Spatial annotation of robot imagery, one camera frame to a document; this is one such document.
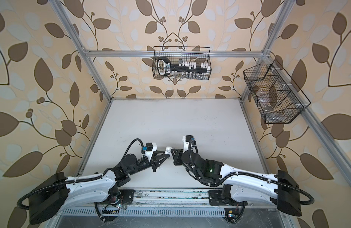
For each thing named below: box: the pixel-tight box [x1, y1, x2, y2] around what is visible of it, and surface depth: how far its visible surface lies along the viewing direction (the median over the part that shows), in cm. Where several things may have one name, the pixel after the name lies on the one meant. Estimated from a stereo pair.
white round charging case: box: [164, 146, 174, 155], surface depth 74 cm
